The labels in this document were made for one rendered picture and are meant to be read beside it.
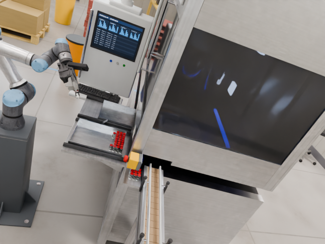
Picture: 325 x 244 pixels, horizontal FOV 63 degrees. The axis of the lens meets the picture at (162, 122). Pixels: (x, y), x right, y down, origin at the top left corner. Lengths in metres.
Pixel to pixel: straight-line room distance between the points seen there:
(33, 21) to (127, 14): 3.05
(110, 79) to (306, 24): 1.67
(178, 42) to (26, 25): 4.15
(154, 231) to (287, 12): 1.18
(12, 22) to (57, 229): 3.76
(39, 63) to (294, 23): 1.31
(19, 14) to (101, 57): 2.95
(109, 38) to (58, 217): 1.55
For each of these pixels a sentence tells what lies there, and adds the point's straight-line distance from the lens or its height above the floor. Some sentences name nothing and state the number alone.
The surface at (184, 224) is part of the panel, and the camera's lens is 2.12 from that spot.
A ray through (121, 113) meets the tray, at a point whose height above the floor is 0.88.
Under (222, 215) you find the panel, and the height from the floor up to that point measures 0.66.
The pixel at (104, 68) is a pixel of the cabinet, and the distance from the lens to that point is 2.46.
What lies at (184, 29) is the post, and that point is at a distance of 1.27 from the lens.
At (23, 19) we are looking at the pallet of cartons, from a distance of 5.21.
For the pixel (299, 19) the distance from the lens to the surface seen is 1.40.
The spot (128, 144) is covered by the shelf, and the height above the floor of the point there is 0.88.
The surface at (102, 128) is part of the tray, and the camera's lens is 1.92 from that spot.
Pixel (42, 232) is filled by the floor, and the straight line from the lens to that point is 2.39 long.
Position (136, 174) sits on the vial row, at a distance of 1.60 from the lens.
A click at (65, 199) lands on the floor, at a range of 2.58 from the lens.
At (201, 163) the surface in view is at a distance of 1.68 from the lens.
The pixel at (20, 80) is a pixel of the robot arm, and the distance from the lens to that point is 1.96.
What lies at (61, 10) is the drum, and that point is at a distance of 6.53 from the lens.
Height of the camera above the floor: 2.02
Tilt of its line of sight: 31 degrees down
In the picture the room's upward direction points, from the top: 23 degrees clockwise
